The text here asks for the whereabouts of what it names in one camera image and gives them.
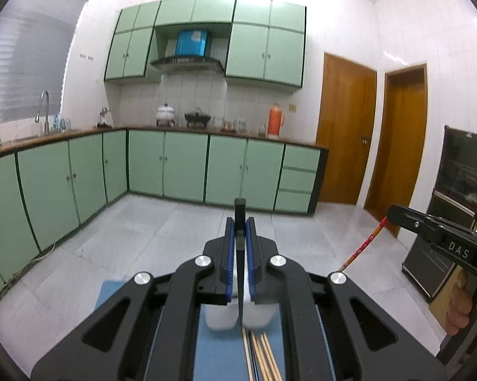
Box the black wok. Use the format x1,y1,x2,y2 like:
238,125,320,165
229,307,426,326
183,107,212,129

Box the black glass-front cabinet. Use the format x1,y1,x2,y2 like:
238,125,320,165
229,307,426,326
402,125,477,302

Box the orange thermos flask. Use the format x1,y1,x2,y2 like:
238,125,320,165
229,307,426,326
266,104,286,139

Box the red patterned chopstick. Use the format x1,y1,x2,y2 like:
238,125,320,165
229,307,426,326
339,216,390,274

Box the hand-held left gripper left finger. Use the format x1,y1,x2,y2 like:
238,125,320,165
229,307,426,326
32,216,243,381

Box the green base cabinet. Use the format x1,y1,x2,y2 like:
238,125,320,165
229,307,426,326
0,126,328,298

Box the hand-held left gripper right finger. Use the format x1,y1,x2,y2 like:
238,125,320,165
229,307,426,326
245,216,447,381

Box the blue table mat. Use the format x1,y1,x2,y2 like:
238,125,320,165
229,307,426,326
93,280,338,381

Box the bottles beside sink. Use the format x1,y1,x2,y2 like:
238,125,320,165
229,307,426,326
52,114,72,133

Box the white utensil holder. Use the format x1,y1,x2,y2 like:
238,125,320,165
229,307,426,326
202,294,277,332

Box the floor cable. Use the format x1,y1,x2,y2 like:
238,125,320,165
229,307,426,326
0,242,57,315

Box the blue box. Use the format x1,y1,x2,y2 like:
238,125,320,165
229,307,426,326
175,29,212,57

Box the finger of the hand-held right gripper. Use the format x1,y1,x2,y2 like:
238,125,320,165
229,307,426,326
393,204,436,224
386,213,432,244

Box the range hood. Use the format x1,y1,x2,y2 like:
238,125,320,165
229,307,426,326
150,56,225,74

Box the grey window blind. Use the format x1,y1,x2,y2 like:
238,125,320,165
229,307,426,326
0,0,91,128

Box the green wall cabinet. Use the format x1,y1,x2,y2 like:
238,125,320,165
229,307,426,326
104,0,307,90

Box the white lidded pot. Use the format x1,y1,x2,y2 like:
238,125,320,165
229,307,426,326
156,103,176,128

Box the brown wooden chopstick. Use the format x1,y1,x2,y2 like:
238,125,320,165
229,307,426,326
262,332,283,381
256,332,276,381
249,331,270,381

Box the plain wooden door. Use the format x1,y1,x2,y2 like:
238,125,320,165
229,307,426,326
364,63,428,239

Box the pale bamboo chopstick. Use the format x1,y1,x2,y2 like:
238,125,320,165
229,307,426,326
242,327,254,381

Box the wooden door with handle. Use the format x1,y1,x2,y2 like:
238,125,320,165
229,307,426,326
315,52,378,206

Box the person's right hand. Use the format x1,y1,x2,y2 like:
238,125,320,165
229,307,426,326
446,268,477,336

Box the chrome faucet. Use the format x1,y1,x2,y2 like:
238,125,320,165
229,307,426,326
34,90,51,136

